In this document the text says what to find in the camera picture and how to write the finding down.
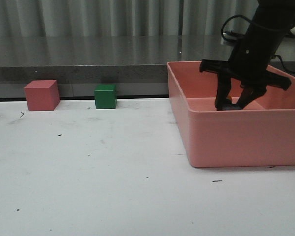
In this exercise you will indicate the yellow push button switch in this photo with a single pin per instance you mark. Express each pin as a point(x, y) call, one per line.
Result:
point(228, 105)

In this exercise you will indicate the grey stone counter ledge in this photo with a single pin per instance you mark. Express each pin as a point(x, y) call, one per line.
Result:
point(136, 64)

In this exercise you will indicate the green cube block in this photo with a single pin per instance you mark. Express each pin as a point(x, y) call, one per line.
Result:
point(105, 96)

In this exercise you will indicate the pink cube block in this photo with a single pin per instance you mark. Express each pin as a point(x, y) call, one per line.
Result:
point(42, 95)

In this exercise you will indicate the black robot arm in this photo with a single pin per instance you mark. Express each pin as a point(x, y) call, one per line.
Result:
point(273, 19)

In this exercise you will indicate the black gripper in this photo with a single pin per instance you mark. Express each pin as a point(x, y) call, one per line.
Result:
point(247, 63)

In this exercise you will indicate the pink plastic bin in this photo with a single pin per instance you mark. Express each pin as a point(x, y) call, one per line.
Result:
point(262, 134)

